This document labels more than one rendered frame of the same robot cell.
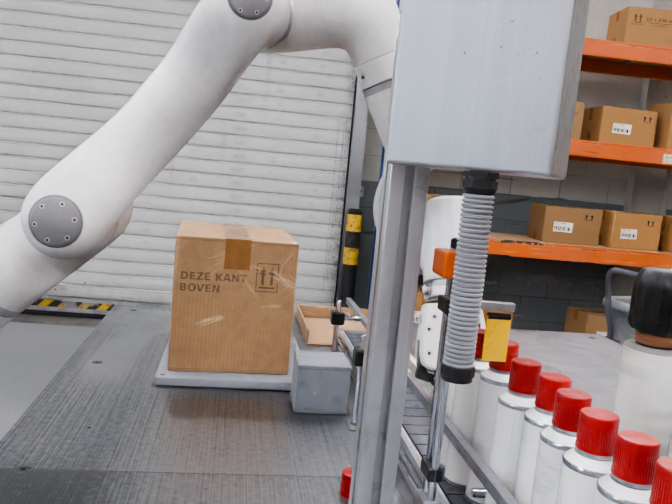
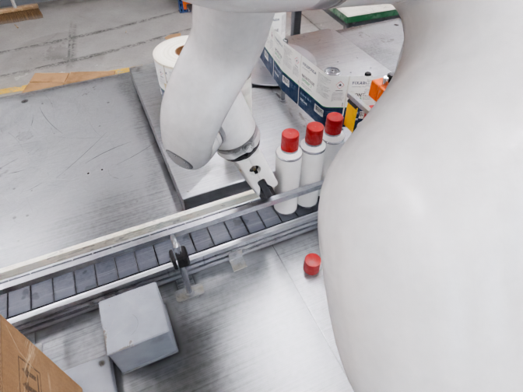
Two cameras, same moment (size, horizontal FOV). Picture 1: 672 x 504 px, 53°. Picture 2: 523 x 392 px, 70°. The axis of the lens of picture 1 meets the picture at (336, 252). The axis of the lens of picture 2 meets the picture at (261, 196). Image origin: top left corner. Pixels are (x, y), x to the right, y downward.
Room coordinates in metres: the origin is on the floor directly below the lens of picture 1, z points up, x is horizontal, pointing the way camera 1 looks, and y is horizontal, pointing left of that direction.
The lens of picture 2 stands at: (1.11, 0.33, 1.51)
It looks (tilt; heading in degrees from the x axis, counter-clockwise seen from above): 47 degrees down; 255
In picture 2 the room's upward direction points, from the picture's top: straight up
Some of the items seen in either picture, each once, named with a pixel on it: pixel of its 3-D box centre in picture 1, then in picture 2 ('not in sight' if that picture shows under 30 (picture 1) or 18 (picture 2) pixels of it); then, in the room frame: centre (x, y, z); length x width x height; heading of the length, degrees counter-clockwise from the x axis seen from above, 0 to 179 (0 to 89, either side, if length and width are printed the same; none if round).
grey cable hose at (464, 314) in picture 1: (468, 277); not in sight; (0.67, -0.13, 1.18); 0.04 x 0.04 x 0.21
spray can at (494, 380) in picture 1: (495, 421); (328, 156); (0.81, -0.22, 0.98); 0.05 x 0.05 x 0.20
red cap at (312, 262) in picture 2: (353, 482); (312, 264); (0.90, -0.05, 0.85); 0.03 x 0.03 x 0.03
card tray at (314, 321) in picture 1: (348, 326); not in sight; (1.83, -0.05, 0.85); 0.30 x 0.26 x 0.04; 9
